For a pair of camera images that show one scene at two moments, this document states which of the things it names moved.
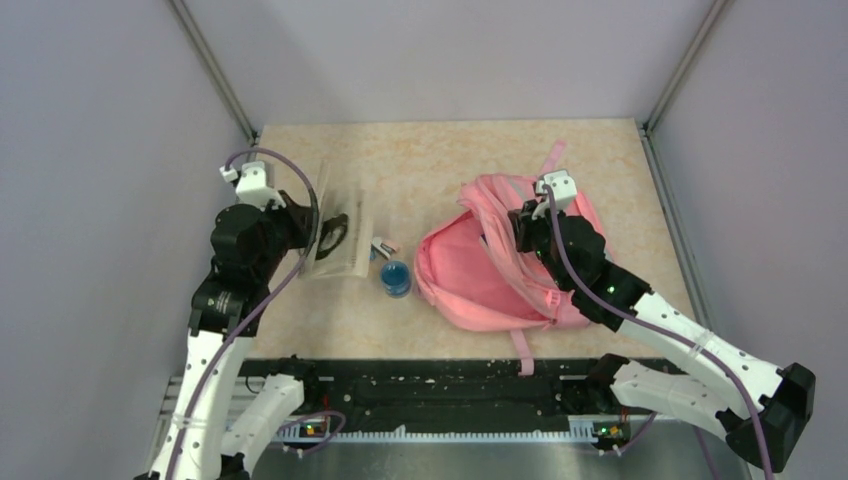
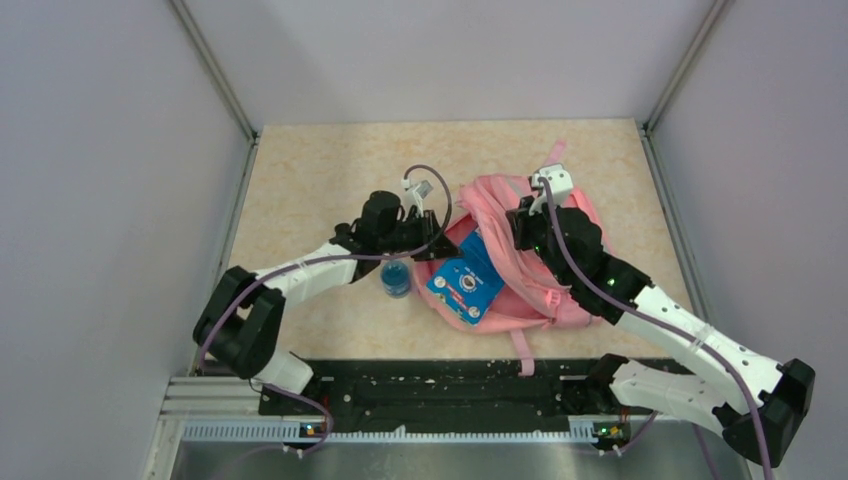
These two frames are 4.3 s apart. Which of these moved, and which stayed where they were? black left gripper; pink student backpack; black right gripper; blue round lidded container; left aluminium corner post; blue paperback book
Moved: black left gripper; blue paperback book; pink student backpack
Stayed: blue round lidded container; black right gripper; left aluminium corner post
